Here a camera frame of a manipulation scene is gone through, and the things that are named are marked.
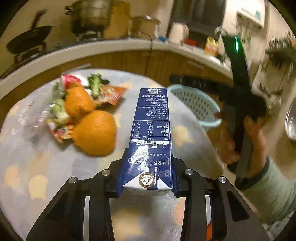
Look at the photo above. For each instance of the grey green sleeve forearm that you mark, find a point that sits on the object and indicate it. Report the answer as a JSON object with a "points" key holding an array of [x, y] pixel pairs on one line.
{"points": [[270, 192]]}

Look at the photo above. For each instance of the large orange peel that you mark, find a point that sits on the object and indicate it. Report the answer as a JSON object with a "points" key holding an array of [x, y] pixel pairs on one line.
{"points": [[95, 134]]}

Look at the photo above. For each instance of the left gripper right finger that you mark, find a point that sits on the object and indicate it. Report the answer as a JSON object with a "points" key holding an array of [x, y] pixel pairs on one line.
{"points": [[231, 216]]}

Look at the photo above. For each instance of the black frying pan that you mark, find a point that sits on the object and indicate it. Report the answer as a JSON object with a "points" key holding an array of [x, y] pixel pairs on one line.
{"points": [[31, 38]]}

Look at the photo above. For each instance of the wooden cutting board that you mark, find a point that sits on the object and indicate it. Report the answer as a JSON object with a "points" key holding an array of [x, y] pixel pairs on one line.
{"points": [[119, 22]]}

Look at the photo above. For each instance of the clear plastic bag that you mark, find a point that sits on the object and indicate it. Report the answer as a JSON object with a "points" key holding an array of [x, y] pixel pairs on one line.
{"points": [[33, 118]]}

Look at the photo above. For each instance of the white electric kettle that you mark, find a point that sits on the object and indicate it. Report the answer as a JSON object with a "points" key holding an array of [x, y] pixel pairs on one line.
{"points": [[178, 33]]}

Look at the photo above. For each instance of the black utensil wall rack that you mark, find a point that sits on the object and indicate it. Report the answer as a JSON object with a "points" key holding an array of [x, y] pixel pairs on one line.
{"points": [[281, 50]]}

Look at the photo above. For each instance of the pale bok choy stalk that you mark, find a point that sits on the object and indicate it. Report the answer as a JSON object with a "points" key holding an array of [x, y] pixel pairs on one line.
{"points": [[59, 112]]}

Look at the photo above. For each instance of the wooden base cabinets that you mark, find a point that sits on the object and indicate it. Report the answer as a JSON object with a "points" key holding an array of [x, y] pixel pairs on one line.
{"points": [[157, 65]]}

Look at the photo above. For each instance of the torn orange snack wrapper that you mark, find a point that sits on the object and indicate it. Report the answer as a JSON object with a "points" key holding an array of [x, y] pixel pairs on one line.
{"points": [[109, 94]]}

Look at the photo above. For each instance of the dark kitchen window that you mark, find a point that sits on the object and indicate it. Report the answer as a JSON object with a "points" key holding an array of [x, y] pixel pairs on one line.
{"points": [[201, 16]]}

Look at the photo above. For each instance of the white water heater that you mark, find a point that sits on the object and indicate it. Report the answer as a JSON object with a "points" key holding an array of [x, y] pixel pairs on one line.
{"points": [[253, 10]]}

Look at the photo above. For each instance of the stainless steel steamer pot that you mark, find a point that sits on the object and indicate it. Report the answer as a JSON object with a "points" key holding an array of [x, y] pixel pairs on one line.
{"points": [[93, 15]]}

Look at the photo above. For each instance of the red tray on counter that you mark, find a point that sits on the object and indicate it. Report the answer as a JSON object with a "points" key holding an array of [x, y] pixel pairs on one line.
{"points": [[191, 42]]}

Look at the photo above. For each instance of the green bok choy piece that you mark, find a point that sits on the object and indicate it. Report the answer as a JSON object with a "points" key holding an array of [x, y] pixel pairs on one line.
{"points": [[95, 81]]}

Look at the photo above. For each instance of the yellow detergent bottle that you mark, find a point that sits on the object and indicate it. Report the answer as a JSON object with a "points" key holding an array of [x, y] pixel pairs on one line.
{"points": [[211, 47]]}

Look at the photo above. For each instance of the blue milk carton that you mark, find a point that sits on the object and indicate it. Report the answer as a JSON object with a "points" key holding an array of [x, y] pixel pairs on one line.
{"points": [[147, 167]]}

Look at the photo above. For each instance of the beige rice cooker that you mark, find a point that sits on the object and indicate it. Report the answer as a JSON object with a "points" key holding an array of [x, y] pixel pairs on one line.
{"points": [[145, 27]]}

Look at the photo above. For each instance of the patterned tablecloth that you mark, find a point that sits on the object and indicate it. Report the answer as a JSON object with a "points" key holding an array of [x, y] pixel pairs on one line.
{"points": [[34, 165]]}

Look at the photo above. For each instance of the blue small container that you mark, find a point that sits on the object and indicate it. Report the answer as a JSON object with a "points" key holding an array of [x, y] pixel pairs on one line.
{"points": [[163, 39]]}

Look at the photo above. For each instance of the orange panda snack bag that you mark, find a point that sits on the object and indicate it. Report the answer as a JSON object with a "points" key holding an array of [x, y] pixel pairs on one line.
{"points": [[60, 132]]}

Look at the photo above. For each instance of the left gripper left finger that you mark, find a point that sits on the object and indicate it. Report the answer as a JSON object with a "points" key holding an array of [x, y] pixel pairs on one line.
{"points": [[63, 217]]}

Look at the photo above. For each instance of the black gas stove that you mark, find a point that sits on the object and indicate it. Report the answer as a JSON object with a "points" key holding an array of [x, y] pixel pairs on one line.
{"points": [[41, 50]]}

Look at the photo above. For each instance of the light blue trash basket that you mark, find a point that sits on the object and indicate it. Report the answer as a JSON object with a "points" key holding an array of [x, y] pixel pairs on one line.
{"points": [[201, 104]]}

